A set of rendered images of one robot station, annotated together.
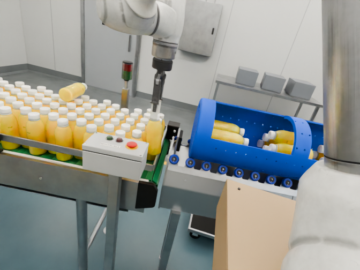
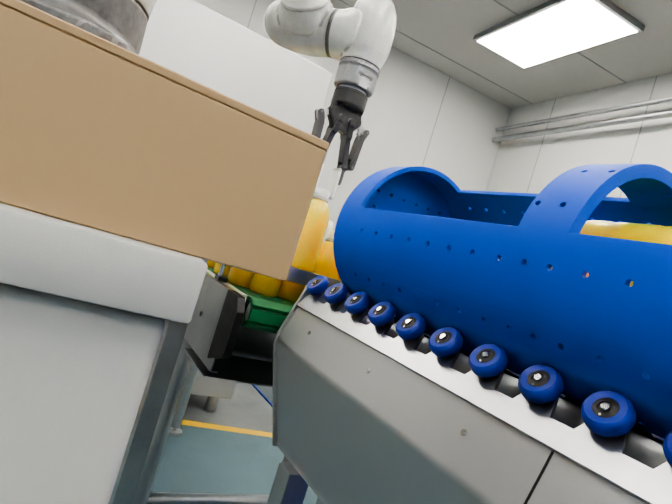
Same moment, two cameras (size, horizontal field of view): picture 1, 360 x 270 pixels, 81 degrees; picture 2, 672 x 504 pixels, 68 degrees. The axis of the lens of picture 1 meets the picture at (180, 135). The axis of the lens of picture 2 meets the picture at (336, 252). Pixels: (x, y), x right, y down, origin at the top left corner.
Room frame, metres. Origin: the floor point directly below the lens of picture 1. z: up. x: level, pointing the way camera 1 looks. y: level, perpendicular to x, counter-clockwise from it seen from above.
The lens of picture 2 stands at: (0.34, -0.86, 1.03)
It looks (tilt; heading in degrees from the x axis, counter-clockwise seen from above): 1 degrees up; 60
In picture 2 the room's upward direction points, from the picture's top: 17 degrees clockwise
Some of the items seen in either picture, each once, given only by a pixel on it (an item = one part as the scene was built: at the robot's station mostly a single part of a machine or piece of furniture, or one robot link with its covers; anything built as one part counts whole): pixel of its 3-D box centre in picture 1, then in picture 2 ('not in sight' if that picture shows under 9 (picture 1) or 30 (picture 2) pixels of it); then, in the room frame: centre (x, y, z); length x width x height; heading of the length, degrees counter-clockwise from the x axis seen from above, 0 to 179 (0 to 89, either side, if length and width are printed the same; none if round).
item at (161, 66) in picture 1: (161, 70); (345, 112); (0.82, 0.12, 1.33); 0.08 x 0.07 x 0.09; 0
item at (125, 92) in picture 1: (120, 161); not in sight; (1.27, 0.39, 0.55); 0.04 x 0.04 x 1.10; 1
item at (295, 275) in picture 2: (161, 144); (341, 287); (0.91, 0.08, 0.96); 0.40 x 0.01 x 0.03; 1
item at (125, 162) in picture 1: (116, 155); not in sight; (0.62, 0.20, 1.05); 0.20 x 0.10 x 0.10; 91
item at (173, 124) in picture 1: (172, 132); not in sight; (1.11, 0.05, 0.95); 0.10 x 0.07 x 0.10; 1
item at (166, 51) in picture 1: (164, 50); (355, 80); (0.82, 0.12, 1.41); 0.09 x 0.09 x 0.06
